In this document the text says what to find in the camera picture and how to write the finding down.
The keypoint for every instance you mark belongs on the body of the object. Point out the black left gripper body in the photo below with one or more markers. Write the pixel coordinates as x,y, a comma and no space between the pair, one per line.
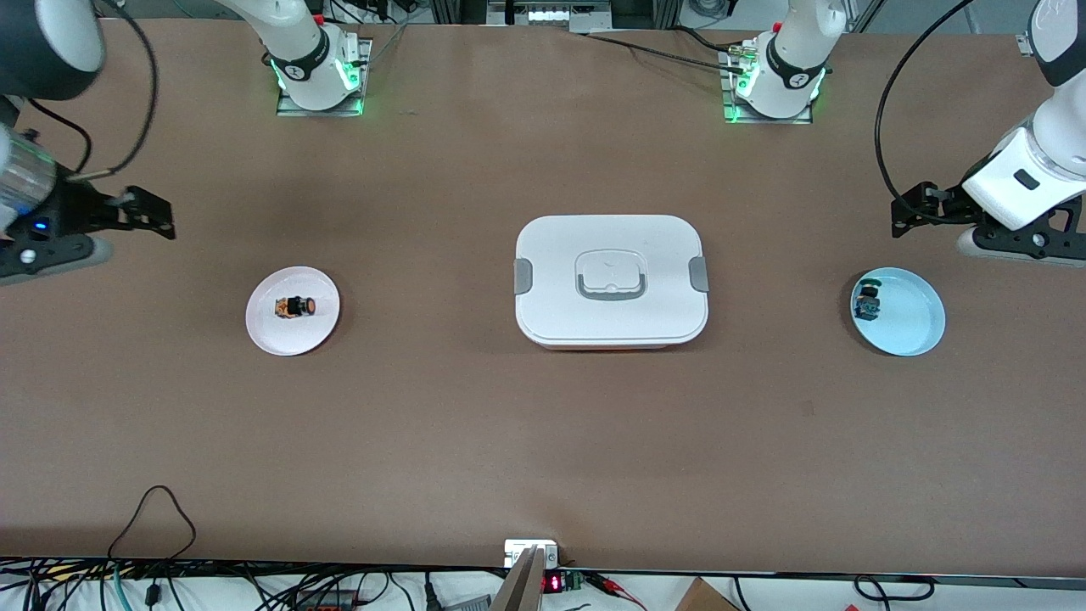
952,204

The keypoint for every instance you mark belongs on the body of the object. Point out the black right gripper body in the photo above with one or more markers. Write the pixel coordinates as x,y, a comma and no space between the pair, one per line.
75,209

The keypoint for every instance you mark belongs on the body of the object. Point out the orange push button switch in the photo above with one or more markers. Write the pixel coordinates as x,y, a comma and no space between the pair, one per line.
295,307

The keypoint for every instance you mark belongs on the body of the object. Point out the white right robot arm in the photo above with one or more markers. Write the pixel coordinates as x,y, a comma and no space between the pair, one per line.
297,42

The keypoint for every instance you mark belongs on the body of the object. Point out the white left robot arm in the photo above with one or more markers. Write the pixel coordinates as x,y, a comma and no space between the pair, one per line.
793,51

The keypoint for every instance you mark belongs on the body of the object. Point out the light blue round plate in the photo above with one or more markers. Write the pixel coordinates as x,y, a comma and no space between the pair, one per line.
908,327

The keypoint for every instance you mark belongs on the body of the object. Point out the pink round plate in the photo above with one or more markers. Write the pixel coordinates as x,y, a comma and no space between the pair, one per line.
293,339

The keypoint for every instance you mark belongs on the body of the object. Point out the white lidded pink lunch box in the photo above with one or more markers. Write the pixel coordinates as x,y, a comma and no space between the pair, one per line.
594,322

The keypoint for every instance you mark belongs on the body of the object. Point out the white power strip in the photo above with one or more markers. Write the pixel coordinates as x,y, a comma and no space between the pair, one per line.
564,15

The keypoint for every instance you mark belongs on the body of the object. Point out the brown cardboard box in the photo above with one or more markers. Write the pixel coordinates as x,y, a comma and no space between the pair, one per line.
704,596

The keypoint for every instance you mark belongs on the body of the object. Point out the red black clip leads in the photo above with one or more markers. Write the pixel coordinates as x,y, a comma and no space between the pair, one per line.
615,585

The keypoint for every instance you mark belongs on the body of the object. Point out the aluminium profile bar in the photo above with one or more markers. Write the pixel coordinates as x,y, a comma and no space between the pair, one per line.
519,585

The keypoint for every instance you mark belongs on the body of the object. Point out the red digit display module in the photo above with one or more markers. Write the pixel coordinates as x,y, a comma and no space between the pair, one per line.
553,583

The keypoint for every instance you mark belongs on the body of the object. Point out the green push button switch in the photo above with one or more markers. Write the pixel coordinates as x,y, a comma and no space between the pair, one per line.
867,301

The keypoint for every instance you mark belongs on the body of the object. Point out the white metal bracket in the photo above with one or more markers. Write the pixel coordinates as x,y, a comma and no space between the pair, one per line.
517,550

